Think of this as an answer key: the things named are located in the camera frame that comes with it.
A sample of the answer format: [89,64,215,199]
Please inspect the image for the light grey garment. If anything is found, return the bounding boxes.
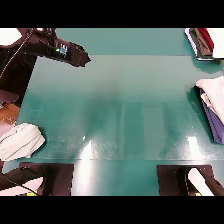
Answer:
[0,122,46,162]

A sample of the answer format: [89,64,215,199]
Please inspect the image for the red garment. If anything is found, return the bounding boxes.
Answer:
[198,28,216,52]

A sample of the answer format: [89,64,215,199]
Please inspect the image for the cream garment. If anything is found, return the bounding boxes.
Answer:
[194,75,224,125]

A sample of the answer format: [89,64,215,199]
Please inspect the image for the purple garment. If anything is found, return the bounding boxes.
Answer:
[199,89,224,145]

